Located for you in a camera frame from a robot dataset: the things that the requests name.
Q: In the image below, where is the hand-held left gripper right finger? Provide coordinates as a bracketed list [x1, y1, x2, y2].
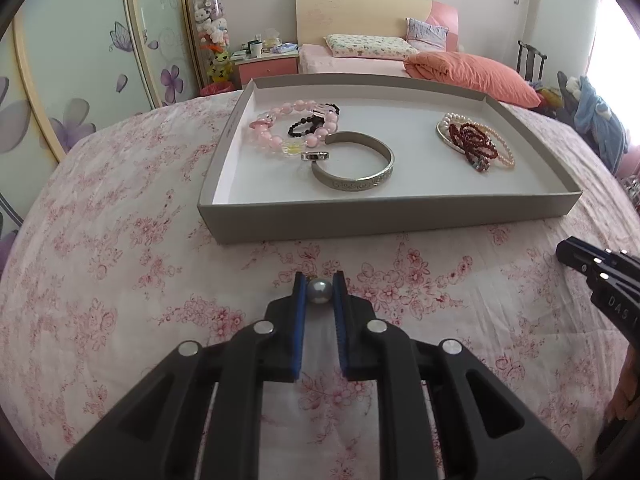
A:
[333, 270, 584, 480]

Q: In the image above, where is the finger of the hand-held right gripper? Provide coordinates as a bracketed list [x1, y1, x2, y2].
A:
[556, 237, 640, 267]
[570, 259, 613, 286]

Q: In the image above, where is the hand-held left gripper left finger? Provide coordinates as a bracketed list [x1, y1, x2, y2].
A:
[55, 271, 308, 480]

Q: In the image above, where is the pearl pendant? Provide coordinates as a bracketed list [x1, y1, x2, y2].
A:
[306, 275, 332, 305]

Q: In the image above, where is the peach pearl bracelet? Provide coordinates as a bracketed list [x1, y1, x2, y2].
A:
[470, 121, 516, 170]

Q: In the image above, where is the wide silver cuff bangle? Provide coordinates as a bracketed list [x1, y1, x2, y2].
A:
[311, 131, 396, 193]

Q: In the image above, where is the dark red bead bracelet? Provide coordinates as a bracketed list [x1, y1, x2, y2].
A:
[447, 121, 499, 173]

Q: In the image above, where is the grey cardboard box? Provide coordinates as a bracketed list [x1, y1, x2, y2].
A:
[196, 75, 583, 246]

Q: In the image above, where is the white pearl necklace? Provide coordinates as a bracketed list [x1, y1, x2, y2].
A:
[436, 111, 501, 153]

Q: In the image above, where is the pink bead bracelet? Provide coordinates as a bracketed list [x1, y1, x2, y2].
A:
[248, 100, 341, 158]

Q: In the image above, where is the person's right hand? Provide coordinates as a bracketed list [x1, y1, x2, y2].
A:
[606, 344, 640, 423]

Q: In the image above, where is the light blue garment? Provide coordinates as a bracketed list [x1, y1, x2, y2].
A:
[574, 76, 631, 173]

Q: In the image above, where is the colourful plush toy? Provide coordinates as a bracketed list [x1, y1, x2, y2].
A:
[535, 85, 561, 109]

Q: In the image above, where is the dark grey garment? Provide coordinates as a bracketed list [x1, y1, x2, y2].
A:
[556, 71, 583, 126]

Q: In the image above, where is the thin silver bangle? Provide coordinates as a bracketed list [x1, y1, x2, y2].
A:
[436, 117, 463, 153]

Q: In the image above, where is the pink floral bedspread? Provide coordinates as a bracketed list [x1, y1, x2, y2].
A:
[0, 92, 640, 480]

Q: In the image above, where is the dark wooden chair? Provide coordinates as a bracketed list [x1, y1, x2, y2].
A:
[516, 40, 548, 83]

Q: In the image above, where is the orange quilt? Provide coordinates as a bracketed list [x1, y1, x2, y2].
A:
[404, 51, 542, 108]

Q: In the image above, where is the pink nightstand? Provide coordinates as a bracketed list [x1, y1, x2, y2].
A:
[231, 50, 301, 88]

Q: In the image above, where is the pink bed sheet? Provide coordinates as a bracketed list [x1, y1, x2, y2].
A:
[299, 44, 411, 77]

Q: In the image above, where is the lavender pillow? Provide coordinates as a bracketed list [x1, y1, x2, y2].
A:
[405, 17, 449, 52]

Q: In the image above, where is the floral pillow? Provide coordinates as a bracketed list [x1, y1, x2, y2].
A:
[324, 34, 420, 59]

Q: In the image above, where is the beige and pink headboard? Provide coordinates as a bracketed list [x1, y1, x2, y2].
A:
[295, 0, 460, 53]

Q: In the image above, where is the clear cylinder of plush toys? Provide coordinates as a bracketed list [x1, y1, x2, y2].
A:
[190, 0, 233, 86]

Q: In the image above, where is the floral sliding wardrobe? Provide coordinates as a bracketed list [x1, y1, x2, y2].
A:
[0, 0, 201, 241]

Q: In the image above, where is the black bead bracelet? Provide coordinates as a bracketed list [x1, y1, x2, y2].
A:
[287, 104, 341, 137]

